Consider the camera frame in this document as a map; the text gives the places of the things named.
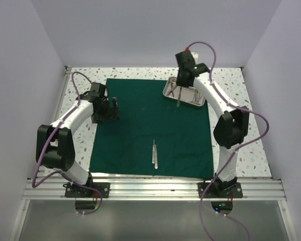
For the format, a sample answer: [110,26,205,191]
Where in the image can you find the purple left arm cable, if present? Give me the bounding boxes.
[31,71,103,215]

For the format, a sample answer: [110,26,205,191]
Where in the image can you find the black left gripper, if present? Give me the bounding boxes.
[91,97,119,124]

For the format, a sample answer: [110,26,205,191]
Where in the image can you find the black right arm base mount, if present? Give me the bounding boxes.
[203,177,243,198]

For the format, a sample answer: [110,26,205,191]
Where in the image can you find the steel tweezers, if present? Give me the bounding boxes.
[154,144,158,169]
[177,86,182,107]
[152,140,156,164]

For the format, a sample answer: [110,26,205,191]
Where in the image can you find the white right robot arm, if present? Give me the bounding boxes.
[175,50,249,197]

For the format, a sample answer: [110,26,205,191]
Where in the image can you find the steel surgical forceps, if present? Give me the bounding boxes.
[191,89,201,105]

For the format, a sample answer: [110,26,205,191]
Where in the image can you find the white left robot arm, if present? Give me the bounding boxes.
[33,83,119,197]

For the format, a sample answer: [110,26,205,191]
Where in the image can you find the stainless steel instrument tray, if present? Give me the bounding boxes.
[163,77,206,107]

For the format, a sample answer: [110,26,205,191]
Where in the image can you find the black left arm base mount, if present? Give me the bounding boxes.
[63,177,110,198]

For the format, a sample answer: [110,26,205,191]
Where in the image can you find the aluminium table edge rail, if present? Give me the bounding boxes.
[22,174,286,201]

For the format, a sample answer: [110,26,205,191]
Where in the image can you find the dark green surgical cloth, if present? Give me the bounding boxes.
[89,78,214,179]

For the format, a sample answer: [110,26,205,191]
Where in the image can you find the aluminium left side rail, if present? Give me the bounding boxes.
[41,66,73,124]

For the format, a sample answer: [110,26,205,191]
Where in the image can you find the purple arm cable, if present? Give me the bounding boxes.
[184,41,270,241]
[31,71,103,215]

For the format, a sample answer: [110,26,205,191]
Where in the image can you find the steel surgical scissors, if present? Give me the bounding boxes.
[167,83,177,97]

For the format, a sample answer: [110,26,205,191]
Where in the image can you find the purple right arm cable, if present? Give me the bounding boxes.
[184,41,270,241]

